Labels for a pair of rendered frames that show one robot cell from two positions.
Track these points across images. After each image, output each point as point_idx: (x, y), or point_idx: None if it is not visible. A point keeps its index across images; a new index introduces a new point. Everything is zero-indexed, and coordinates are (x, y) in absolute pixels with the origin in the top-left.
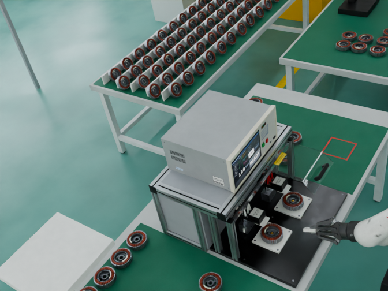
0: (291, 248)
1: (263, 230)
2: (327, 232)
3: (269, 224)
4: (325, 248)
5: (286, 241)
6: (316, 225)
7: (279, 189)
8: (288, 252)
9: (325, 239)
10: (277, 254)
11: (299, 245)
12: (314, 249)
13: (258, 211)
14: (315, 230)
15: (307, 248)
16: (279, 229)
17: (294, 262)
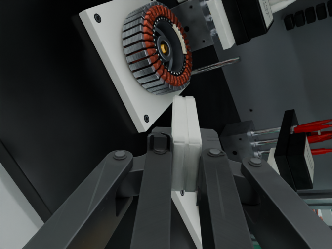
0: (80, 77)
1: (179, 26)
2: (166, 231)
3: (190, 63)
4: (10, 244)
5: (118, 78)
6: (243, 160)
7: (286, 151)
8: (67, 51)
9: (84, 196)
10: (79, 8)
11: (80, 116)
12: (31, 175)
13: (267, 14)
14: (194, 144)
15: (51, 140)
16: (171, 74)
17: (0, 22)
